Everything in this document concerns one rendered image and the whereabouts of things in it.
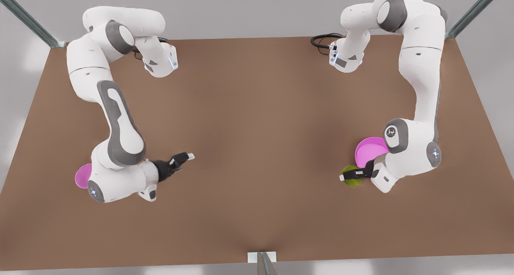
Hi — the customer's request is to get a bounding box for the green apple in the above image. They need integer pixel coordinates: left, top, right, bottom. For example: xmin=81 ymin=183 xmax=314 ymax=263
xmin=341 ymin=165 xmax=364 ymax=187

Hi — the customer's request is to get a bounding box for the pink plate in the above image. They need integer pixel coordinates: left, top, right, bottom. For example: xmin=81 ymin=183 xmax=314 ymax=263
xmin=355 ymin=137 xmax=390 ymax=169

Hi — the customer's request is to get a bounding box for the pink bowl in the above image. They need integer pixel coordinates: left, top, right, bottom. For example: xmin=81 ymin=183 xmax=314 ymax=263
xmin=75 ymin=163 xmax=93 ymax=189

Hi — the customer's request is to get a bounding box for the black right arm cable loop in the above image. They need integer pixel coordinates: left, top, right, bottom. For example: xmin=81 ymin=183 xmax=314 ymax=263
xmin=133 ymin=37 xmax=169 ymax=61

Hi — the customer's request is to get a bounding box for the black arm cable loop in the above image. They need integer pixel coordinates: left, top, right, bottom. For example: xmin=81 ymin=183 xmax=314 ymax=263
xmin=310 ymin=33 xmax=344 ymax=50
xmin=133 ymin=37 xmax=169 ymax=61

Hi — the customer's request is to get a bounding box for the silver frame post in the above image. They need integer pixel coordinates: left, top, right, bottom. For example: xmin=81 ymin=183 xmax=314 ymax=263
xmin=0 ymin=0 xmax=66 ymax=48
xmin=247 ymin=251 xmax=278 ymax=275
xmin=445 ymin=0 xmax=507 ymax=39

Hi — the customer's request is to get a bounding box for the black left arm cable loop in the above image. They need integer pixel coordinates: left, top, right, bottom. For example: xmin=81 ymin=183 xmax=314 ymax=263
xmin=310 ymin=33 xmax=344 ymax=50

